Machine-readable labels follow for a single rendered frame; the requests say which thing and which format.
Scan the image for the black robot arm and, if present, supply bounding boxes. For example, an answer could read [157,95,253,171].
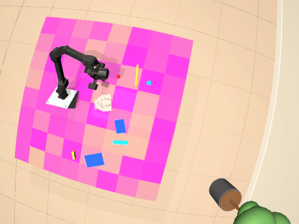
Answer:
[50,45,109,100]

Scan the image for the blue flat bar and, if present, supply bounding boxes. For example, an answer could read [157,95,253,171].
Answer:
[115,119,126,134]

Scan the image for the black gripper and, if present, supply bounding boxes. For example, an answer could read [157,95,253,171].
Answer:
[88,62,105,90]

